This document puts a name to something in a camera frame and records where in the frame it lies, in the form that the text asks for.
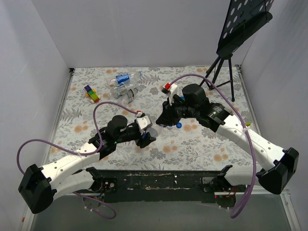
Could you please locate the black music stand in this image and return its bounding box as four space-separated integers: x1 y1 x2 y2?
205 0 273 102

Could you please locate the blue label lying bottle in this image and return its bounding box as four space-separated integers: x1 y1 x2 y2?
106 71 142 87

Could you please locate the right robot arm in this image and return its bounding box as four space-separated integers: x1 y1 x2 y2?
156 83 299 194

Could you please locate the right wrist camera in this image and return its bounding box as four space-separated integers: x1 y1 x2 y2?
162 83 178 105

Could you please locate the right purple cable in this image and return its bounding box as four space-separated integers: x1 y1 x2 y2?
172 74 255 218

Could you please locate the floral table cloth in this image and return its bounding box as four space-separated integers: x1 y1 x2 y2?
46 66 252 170

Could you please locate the Pepsi plastic bottle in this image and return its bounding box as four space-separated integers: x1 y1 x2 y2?
146 124 163 138

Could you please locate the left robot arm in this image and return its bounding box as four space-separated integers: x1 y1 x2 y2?
18 115 162 214

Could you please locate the clear lying bottle black label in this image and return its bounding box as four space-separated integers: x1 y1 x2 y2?
118 88 139 105

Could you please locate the black base beam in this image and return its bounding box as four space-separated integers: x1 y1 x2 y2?
81 169 239 203

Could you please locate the clear lying bottle silver label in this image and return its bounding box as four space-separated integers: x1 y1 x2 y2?
110 81 139 99

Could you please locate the multicolour toy brick stack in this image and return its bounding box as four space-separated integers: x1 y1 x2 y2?
84 85 100 103

